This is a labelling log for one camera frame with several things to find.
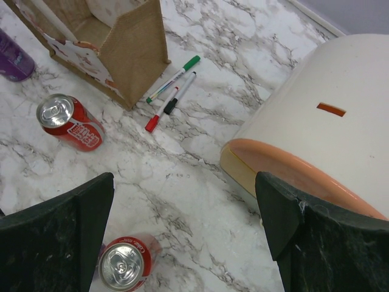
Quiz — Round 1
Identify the canvas bag with rope handles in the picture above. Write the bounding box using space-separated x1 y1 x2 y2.
6 1 170 110

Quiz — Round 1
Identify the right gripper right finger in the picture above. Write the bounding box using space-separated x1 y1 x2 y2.
255 172 388 291

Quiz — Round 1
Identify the red cola can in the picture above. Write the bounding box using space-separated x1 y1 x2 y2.
36 94 105 152
98 233 162 291

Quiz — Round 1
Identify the cream and orange bread box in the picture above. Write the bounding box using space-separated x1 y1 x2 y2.
220 33 388 220

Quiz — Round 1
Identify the red marker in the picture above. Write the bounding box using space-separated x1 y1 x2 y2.
145 86 179 133

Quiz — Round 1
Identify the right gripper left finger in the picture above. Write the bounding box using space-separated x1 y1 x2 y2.
1 172 114 291

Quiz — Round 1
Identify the green marker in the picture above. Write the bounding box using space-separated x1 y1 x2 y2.
146 55 201 104

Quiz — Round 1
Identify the purple can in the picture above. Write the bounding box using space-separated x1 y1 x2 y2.
1 29 36 82

